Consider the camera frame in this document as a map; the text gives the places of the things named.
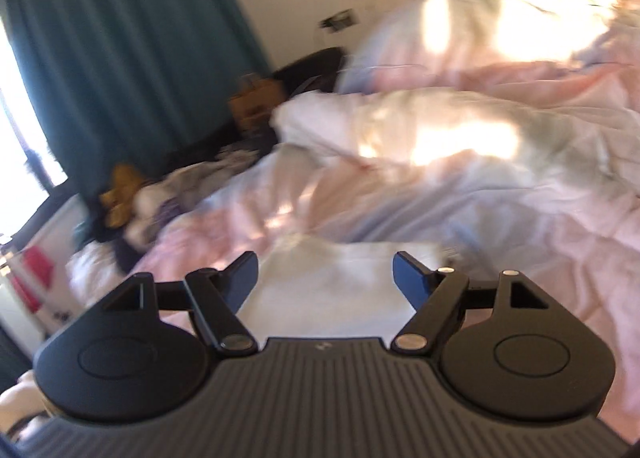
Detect yellow garment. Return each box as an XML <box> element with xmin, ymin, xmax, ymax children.
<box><xmin>97</xmin><ymin>163</ymin><xmax>148</xmax><ymax>229</ymax></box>

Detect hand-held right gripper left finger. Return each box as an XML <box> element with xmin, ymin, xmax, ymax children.
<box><xmin>102</xmin><ymin>251</ymin><xmax>260</xmax><ymax>356</ymax></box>

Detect window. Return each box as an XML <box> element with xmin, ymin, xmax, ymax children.
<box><xmin>0</xmin><ymin>18</ymin><xmax>71</xmax><ymax>234</ymax></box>

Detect white quilt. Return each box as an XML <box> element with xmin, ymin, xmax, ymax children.
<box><xmin>65</xmin><ymin>238</ymin><xmax>136</xmax><ymax>299</ymax></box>

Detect teal curtain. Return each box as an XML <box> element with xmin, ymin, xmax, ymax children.
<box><xmin>0</xmin><ymin>0</ymin><xmax>273</xmax><ymax>199</ymax></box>

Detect white pillow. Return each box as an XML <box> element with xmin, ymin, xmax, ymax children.
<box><xmin>272</xmin><ymin>88</ymin><xmax>541</xmax><ymax>174</ymax></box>

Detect wall outlet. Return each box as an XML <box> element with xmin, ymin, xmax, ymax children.
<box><xmin>317</xmin><ymin>9</ymin><xmax>357</xmax><ymax>34</ymax></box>

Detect pile of clothes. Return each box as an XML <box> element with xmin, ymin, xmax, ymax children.
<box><xmin>100</xmin><ymin>140</ymin><xmax>278</xmax><ymax>274</ymax></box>

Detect red bag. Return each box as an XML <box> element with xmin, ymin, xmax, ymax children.
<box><xmin>7</xmin><ymin>244</ymin><xmax>55</xmax><ymax>314</ymax></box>

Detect white garment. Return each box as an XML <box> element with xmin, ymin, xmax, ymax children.
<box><xmin>235</xmin><ymin>240</ymin><xmax>451</xmax><ymax>339</ymax></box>

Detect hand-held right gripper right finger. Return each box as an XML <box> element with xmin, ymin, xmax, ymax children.
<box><xmin>391</xmin><ymin>251</ymin><xmax>551</xmax><ymax>354</ymax></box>

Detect dark bag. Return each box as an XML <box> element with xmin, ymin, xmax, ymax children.
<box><xmin>270</xmin><ymin>45</ymin><xmax>348</xmax><ymax>104</ymax></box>

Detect pink and blue duvet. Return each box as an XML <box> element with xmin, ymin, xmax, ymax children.
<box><xmin>65</xmin><ymin>0</ymin><xmax>640</xmax><ymax>439</ymax></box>

